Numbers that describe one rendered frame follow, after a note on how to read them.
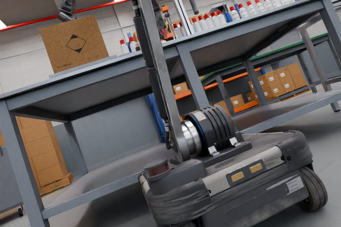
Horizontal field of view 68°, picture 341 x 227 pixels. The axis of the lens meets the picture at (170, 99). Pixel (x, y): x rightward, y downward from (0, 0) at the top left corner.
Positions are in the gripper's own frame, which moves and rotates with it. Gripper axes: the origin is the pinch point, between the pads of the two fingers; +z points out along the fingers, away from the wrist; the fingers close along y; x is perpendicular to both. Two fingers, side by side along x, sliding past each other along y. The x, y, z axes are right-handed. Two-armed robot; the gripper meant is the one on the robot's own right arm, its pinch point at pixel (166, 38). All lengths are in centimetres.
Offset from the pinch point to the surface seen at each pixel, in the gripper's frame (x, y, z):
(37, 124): -268, 193, -7
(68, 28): 48, 62, -6
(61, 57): 49, 70, 9
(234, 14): 9, -54, 0
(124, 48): 8.5, 34.0, 0.9
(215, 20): 9.1, -38.2, 0.7
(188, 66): 50, 6, 35
